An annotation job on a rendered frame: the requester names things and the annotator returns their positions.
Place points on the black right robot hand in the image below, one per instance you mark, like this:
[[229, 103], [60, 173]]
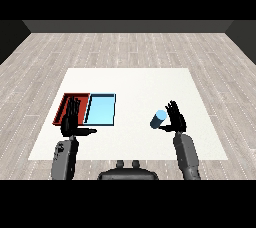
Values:
[[177, 120]]

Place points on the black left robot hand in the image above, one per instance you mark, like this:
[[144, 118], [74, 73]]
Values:
[[70, 122]]

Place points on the red shallow open box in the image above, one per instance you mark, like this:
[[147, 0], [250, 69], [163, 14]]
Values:
[[63, 109]]

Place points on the small blue can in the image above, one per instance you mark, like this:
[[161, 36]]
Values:
[[158, 119]]

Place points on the light blue shallow open box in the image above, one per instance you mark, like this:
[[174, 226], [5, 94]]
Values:
[[101, 109]]

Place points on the dark grey robot body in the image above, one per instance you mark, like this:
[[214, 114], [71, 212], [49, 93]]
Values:
[[127, 172]]

